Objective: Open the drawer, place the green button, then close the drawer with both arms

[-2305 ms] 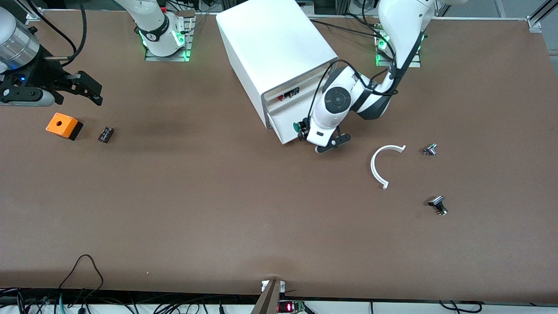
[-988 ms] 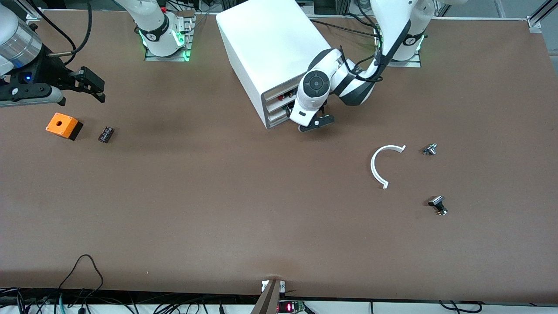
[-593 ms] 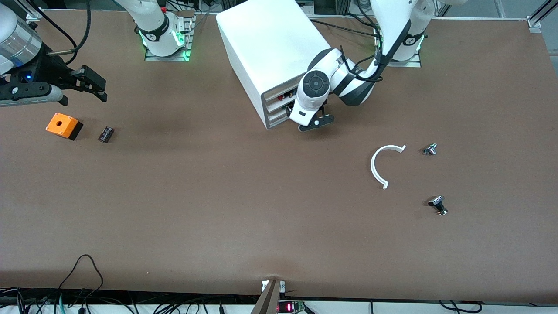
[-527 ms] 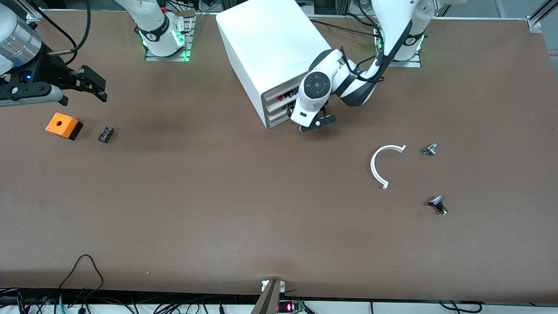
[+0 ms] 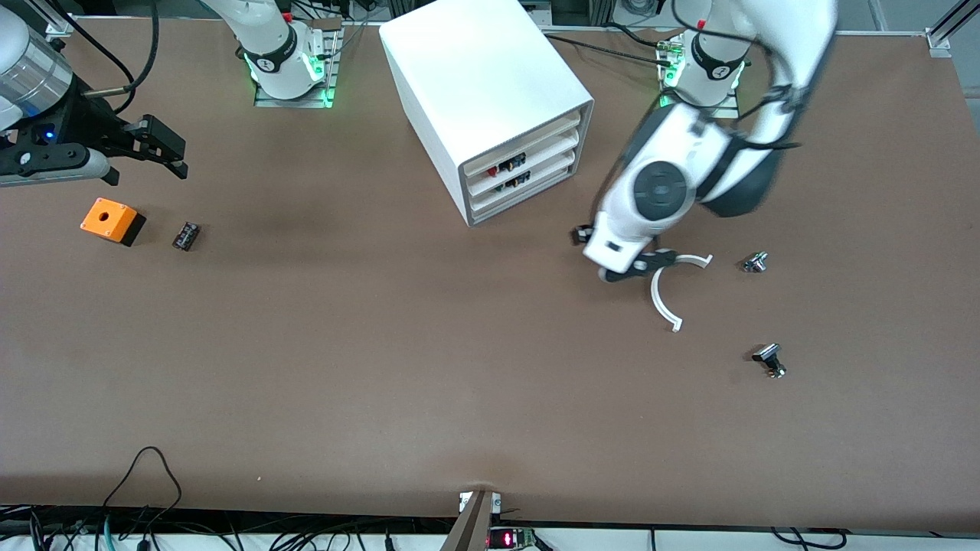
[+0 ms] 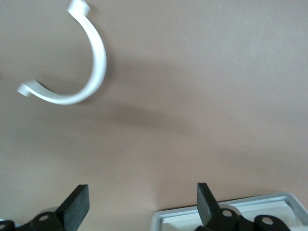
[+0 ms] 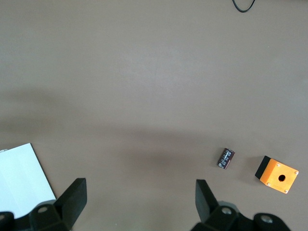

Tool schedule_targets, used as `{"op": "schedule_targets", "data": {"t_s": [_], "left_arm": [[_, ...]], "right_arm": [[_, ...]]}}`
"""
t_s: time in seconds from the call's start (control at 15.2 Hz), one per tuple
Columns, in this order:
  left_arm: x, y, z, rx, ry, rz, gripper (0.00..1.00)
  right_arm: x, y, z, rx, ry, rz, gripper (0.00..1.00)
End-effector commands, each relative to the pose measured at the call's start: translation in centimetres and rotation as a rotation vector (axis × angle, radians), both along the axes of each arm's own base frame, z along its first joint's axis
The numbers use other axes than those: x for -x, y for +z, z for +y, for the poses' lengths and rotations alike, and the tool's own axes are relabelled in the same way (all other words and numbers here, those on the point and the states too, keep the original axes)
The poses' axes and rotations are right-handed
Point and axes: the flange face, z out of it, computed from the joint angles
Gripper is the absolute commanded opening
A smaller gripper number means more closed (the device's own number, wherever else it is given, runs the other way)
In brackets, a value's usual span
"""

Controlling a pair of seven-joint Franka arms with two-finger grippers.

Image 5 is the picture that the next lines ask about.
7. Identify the white plastic drawer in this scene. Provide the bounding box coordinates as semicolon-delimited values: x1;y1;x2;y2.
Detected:
467;153;577;224
459;111;584;181
463;132;580;201

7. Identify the orange button box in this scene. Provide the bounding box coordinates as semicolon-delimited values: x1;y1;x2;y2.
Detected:
80;197;146;247

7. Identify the white drawer cabinet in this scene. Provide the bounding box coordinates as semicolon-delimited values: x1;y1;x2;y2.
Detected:
379;0;594;227

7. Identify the white curved plastic strip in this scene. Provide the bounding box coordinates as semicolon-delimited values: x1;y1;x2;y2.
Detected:
651;253;714;334

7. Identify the device with red display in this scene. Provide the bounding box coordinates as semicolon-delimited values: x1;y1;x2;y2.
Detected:
488;527;537;550

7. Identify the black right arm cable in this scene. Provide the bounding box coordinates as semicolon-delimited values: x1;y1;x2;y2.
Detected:
69;0;158;96

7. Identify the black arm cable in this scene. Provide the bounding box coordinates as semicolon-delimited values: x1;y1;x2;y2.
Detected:
674;0;805;146
69;0;158;96

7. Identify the thin black table cable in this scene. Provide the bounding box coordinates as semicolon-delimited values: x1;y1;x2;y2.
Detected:
544;34;676;68

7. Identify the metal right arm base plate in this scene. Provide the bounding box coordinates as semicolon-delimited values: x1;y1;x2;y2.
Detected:
255;19;343;108

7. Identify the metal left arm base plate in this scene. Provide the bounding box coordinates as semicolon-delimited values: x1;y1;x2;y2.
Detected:
660;42;740;118

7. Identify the black key switch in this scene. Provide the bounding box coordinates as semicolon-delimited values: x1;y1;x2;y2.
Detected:
751;343;788;380

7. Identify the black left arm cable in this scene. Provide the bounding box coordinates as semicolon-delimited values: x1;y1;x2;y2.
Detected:
674;0;805;146

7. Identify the looped black cable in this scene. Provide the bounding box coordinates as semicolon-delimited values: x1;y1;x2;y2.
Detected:
103;447;183;530

